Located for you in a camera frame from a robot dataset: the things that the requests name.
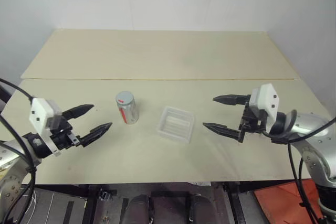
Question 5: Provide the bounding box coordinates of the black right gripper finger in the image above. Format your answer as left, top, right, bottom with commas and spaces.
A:
212, 94, 251, 106
202, 122, 248, 143

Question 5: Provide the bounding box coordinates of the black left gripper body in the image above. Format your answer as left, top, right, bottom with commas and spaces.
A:
49, 115, 81, 154

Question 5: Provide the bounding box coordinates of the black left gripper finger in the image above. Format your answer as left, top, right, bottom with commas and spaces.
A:
61, 104, 95, 122
78, 122, 113, 148

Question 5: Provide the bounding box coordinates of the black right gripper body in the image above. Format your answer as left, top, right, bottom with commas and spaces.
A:
239, 101, 268, 135

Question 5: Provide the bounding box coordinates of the grey jar lid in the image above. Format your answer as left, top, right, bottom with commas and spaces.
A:
114, 91, 135, 108

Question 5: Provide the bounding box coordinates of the clear plastic tray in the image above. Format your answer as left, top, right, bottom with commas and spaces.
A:
155, 105, 196, 145

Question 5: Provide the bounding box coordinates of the silver red soda can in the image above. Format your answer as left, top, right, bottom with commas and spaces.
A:
116, 99, 140, 125

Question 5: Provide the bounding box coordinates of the orange floor mat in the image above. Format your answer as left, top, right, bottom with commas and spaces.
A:
253, 179, 324, 224

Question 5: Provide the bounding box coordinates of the dark rounded shape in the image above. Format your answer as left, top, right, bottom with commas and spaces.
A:
124, 194, 151, 224

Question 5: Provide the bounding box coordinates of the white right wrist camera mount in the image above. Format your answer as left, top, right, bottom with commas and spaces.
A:
248, 83, 281, 133

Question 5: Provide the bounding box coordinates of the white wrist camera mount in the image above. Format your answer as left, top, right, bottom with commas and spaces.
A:
248, 83, 281, 133
29, 98, 64, 157

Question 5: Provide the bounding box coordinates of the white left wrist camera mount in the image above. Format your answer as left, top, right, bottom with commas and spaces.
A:
29, 98, 64, 157

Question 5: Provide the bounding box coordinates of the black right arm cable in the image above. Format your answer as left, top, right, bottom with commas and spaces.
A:
261, 110, 336, 224

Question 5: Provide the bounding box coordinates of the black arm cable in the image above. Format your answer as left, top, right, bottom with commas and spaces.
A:
261, 110, 336, 224
0, 78, 37, 224

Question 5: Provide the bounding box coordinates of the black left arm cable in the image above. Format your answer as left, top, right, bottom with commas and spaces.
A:
0, 78, 37, 224

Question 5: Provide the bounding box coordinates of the black metal bracket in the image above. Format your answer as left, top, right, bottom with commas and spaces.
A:
97, 188, 118, 201

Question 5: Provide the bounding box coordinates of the thin white cable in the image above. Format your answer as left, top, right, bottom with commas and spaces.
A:
24, 189, 38, 224

